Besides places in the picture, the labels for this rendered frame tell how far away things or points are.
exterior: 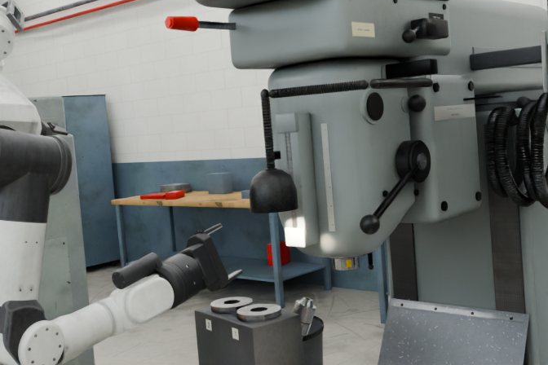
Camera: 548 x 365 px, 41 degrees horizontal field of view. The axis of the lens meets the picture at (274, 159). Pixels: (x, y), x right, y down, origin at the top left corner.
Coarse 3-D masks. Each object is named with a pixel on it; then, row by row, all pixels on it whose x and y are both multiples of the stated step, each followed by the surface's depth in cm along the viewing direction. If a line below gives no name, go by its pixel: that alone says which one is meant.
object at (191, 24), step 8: (168, 16) 110; (176, 16) 110; (184, 16) 111; (192, 16) 113; (168, 24) 109; (176, 24) 110; (184, 24) 111; (192, 24) 112; (200, 24) 114; (208, 24) 115; (216, 24) 116; (224, 24) 118; (232, 24) 119
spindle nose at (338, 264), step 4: (332, 260) 124; (336, 260) 123; (340, 260) 123; (344, 260) 122; (352, 260) 123; (356, 260) 123; (336, 264) 123; (340, 264) 123; (344, 264) 122; (352, 264) 123; (356, 264) 123; (336, 268) 123; (340, 268) 123; (344, 268) 122; (348, 268) 122; (352, 268) 123; (356, 268) 123
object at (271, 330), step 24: (216, 312) 152; (240, 312) 146; (264, 312) 144; (288, 312) 148; (216, 336) 150; (240, 336) 142; (264, 336) 140; (288, 336) 144; (216, 360) 151; (240, 360) 143; (264, 360) 140; (288, 360) 144
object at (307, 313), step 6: (294, 306) 159; (300, 306) 157; (306, 306) 157; (294, 312) 158; (300, 312) 157; (306, 312) 157; (312, 312) 158; (306, 318) 157; (312, 318) 159; (306, 324) 157; (306, 330) 158
